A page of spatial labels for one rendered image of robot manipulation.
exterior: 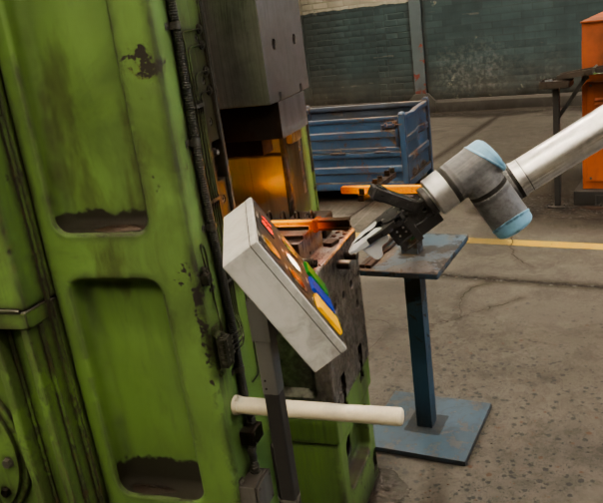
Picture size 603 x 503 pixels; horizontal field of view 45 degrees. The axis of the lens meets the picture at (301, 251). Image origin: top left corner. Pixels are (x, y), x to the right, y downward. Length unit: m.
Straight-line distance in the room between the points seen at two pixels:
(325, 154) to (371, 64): 4.44
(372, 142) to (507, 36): 4.15
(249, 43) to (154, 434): 1.09
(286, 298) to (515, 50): 8.48
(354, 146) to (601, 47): 1.94
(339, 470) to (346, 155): 4.01
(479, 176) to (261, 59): 0.61
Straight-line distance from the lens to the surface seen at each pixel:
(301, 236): 2.00
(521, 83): 9.70
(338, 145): 5.98
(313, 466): 2.27
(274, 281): 1.33
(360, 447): 2.54
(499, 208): 1.62
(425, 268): 2.42
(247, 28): 1.84
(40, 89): 1.91
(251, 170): 2.35
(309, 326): 1.37
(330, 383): 2.08
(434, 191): 1.58
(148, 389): 2.06
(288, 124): 1.93
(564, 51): 9.55
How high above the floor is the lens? 1.59
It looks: 19 degrees down
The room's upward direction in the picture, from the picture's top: 8 degrees counter-clockwise
